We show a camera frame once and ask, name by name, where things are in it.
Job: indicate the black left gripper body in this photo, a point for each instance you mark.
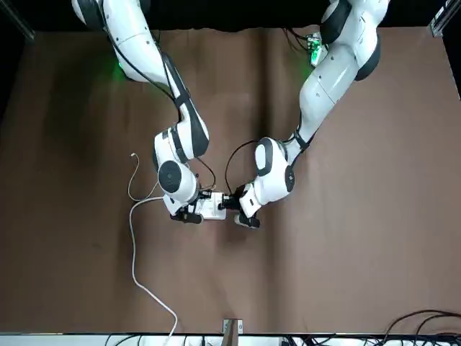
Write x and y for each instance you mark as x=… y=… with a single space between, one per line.
x=236 y=202

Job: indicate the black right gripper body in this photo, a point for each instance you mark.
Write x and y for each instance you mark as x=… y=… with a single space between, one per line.
x=192 y=207

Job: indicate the white power strip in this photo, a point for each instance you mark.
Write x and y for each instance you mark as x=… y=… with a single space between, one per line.
x=216 y=214

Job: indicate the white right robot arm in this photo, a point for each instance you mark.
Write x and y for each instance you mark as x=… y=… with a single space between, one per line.
x=137 y=39

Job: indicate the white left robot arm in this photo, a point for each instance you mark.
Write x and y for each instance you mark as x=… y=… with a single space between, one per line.
x=324 y=83

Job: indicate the aluminium post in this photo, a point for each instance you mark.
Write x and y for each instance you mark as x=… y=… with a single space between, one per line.
x=232 y=329

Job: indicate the aluminium frame profile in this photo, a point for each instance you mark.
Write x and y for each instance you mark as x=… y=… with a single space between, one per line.
x=441 y=19

